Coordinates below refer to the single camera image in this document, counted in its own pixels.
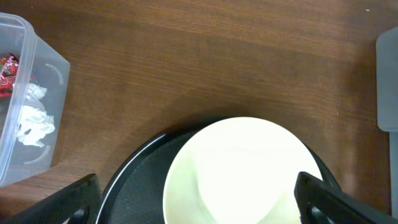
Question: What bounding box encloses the red snack wrapper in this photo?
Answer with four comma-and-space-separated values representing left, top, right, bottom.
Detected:
1, 52, 19, 98

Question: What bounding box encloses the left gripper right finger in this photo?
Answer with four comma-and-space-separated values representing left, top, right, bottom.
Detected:
294, 172, 397, 224

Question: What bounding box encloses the round black tray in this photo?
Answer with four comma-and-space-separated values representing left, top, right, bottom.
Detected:
98, 117, 338, 223

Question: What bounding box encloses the large beige plate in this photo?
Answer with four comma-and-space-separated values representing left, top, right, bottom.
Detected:
163, 117, 321, 224

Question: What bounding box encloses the grey dishwasher rack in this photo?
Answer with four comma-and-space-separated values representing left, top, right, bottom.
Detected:
376, 27, 397, 218

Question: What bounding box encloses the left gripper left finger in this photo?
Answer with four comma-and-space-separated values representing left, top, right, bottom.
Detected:
2, 174, 101, 224

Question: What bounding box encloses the clear plastic bin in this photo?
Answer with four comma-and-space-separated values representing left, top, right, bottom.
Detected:
1, 13, 70, 187

